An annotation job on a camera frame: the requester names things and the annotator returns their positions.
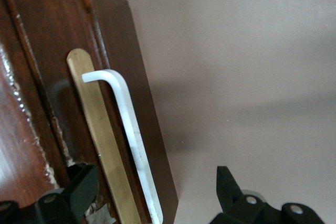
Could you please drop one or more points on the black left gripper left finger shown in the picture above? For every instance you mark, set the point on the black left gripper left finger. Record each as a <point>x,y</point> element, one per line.
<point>65,203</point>

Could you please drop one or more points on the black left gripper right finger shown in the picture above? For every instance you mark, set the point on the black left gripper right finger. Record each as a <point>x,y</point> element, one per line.
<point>236,208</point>

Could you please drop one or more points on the dark brown wooden cabinet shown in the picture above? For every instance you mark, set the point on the dark brown wooden cabinet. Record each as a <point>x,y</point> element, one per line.
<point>15,155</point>

